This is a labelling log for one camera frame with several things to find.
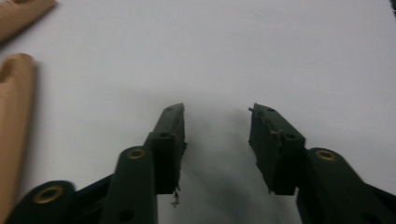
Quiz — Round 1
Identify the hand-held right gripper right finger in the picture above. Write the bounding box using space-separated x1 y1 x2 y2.
248 103 307 196

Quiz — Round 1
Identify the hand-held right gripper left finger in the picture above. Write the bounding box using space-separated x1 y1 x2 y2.
143 103 188 195

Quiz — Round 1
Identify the wooden-handled round-headed utensil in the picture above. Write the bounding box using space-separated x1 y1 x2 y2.
0 52 35 216

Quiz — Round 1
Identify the wooden-handled wire whisk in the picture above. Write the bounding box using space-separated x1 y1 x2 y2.
0 0 58 43

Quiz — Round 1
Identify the white table mat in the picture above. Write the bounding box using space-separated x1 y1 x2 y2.
0 0 396 224

